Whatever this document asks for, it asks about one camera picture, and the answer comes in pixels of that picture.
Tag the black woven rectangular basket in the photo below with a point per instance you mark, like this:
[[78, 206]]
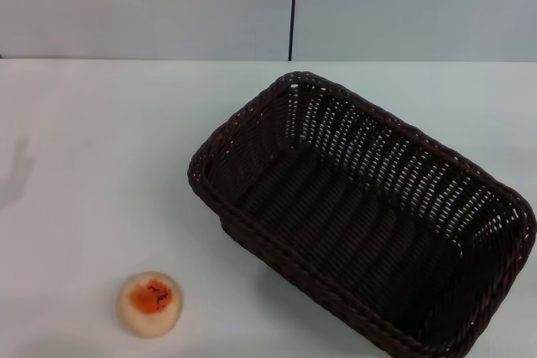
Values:
[[335, 224]]

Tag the round bun with orange topping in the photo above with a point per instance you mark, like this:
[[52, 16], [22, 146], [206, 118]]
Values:
[[149, 299]]

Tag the black vertical wall strip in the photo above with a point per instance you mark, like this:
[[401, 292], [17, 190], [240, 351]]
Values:
[[293, 6]]

